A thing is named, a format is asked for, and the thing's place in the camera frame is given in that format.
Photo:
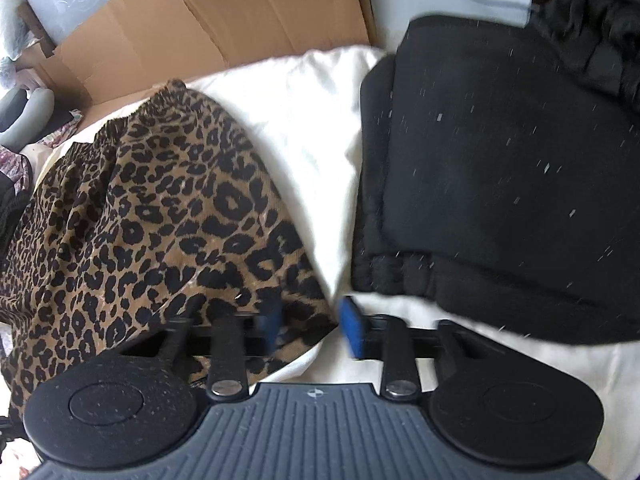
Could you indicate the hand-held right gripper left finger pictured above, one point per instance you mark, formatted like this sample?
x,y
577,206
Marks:
x,y
272,322

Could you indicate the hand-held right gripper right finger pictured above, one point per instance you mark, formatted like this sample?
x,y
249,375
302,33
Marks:
x,y
352,330

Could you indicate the leopard print pants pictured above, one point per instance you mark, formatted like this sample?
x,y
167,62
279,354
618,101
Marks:
x,y
175,210

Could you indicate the printed cream bedsheet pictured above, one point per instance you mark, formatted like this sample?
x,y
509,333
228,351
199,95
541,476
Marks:
x,y
300,125

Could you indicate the folded black garment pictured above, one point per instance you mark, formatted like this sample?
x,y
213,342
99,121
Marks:
x,y
500,185

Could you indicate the black knit garment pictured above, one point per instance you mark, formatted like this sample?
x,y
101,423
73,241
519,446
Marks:
x,y
10,210

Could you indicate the floral print garment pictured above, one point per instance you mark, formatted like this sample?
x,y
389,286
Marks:
x,y
12,165

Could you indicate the flattened cardboard sheet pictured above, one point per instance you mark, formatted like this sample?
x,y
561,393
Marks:
x,y
200,25

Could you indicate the grey neck pillow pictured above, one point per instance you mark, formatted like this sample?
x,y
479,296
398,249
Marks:
x,y
30,110

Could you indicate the crumpled black garment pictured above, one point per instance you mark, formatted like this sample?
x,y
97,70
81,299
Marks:
x,y
590,35

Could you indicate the grey metal appliance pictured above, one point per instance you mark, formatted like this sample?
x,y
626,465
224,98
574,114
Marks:
x,y
60,0

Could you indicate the white fluffy pillow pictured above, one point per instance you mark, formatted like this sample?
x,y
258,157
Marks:
x,y
7,20

